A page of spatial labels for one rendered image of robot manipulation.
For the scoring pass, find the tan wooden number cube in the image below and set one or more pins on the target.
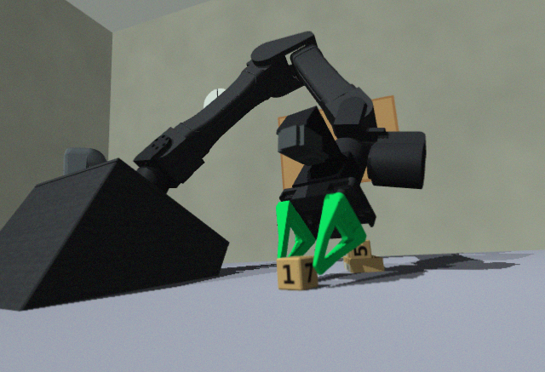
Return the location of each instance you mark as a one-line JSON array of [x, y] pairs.
[[362, 251], [296, 273]]

